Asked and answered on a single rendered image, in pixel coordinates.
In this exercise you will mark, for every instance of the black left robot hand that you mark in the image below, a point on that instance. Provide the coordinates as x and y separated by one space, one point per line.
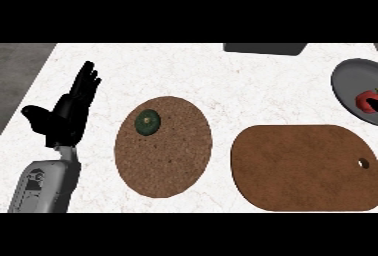
69 113

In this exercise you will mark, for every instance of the brown wooden cutting board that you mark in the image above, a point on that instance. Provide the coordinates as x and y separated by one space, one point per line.
305 168

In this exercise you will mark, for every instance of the red bell pepper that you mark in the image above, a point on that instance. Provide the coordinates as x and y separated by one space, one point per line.
365 101

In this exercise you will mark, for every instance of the dark green round vegetable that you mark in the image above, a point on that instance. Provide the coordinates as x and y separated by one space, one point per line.
147 122

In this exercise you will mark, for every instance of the round brown cork placemat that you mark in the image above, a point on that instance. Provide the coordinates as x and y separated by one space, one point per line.
165 150

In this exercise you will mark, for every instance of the dark grey flat object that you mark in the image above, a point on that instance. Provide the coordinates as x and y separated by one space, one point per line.
265 48

